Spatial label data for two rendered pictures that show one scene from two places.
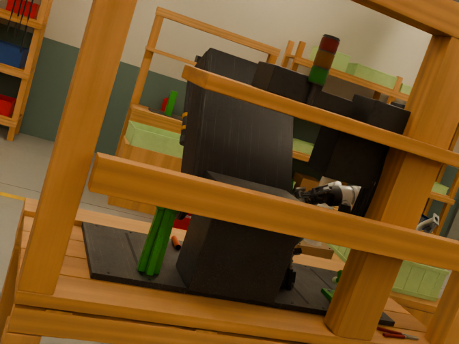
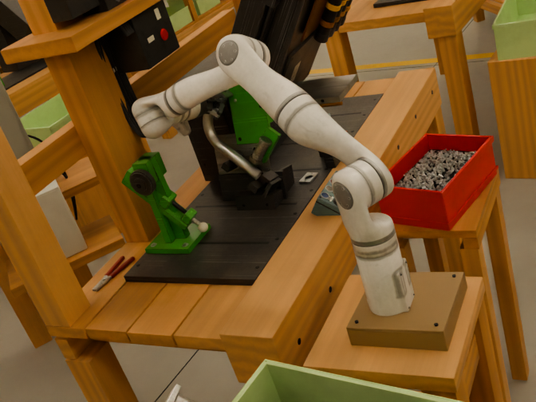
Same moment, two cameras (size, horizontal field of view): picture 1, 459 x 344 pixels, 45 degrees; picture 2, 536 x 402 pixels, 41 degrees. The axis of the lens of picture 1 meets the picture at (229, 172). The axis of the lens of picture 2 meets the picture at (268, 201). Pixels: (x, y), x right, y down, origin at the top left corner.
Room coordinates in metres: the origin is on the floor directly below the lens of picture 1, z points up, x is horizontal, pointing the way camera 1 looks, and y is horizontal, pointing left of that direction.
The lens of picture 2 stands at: (3.57, -1.35, 1.84)
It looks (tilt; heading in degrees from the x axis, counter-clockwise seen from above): 26 degrees down; 146
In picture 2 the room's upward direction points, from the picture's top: 19 degrees counter-clockwise
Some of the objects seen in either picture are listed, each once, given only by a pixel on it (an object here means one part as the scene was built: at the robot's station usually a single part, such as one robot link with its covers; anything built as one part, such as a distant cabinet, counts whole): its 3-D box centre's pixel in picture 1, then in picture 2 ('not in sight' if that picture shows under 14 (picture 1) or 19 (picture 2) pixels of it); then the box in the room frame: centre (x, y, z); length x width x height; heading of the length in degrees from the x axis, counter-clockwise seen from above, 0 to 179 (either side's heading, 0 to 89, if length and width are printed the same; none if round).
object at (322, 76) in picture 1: (317, 76); not in sight; (1.56, -0.15, 1.62); 0.05 x 0.05 x 0.05
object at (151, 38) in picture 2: (345, 155); (140, 36); (1.73, -0.33, 1.42); 0.17 x 0.12 x 0.15; 112
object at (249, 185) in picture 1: (240, 237); (233, 112); (1.71, -0.10, 1.07); 0.30 x 0.18 x 0.34; 112
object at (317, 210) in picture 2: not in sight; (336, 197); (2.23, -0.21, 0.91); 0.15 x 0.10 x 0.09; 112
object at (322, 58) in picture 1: (323, 60); not in sight; (1.56, -0.15, 1.67); 0.05 x 0.05 x 0.05
